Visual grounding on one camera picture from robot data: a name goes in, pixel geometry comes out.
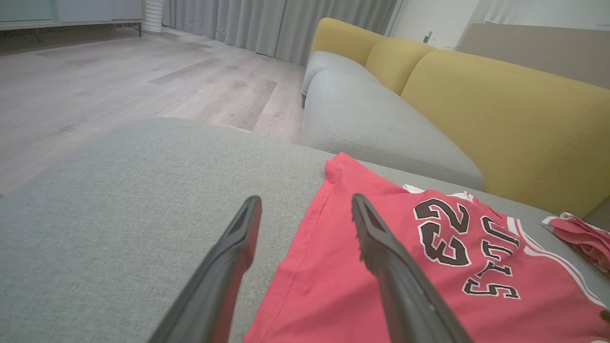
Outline red white-trimmed shorts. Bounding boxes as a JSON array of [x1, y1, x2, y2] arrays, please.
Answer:
[[542, 212, 610, 279]]

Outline white ribbed column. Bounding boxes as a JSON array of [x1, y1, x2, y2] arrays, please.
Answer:
[[142, 0, 165, 35]]

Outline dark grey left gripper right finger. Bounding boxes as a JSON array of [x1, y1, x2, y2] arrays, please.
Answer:
[[351, 193, 472, 343]]

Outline small grey sofa seat cushion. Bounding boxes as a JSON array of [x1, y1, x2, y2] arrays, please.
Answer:
[[302, 50, 382, 96]]

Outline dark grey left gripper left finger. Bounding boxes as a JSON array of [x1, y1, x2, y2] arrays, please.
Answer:
[[148, 195, 263, 343]]

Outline beige flat panel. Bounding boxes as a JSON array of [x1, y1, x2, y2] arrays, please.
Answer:
[[457, 23, 610, 90]]

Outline pale low cabinet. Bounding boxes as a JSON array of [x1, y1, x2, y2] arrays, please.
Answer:
[[0, 0, 146, 38]]

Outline red basketball jersey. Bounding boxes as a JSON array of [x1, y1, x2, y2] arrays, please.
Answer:
[[243, 152, 610, 343]]

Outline large grey sofa seat cushion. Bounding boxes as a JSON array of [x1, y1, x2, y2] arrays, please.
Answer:
[[0, 118, 610, 343]]

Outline grey pleated curtain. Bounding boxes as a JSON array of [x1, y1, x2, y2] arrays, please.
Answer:
[[162, 0, 398, 66]]

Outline wide yellow sofa back cushion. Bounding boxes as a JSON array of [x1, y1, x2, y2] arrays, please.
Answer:
[[400, 50, 610, 219]]

